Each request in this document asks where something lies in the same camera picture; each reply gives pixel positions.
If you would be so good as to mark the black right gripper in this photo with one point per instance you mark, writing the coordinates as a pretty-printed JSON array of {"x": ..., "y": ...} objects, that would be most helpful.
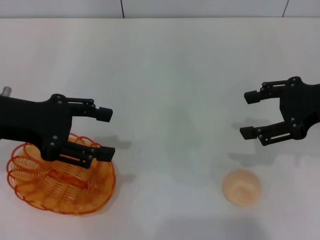
[{"x": 300, "y": 107}]

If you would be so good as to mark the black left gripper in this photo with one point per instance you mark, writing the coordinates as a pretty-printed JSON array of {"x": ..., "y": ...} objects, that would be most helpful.
[{"x": 37, "y": 120}]

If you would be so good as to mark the orange woven plastic basket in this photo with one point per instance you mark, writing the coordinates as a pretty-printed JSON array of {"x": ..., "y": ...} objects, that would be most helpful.
[{"x": 75, "y": 195}]

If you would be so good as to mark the pale round bun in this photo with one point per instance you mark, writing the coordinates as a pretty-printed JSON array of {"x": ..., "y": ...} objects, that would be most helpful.
[{"x": 242, "y": 188}]

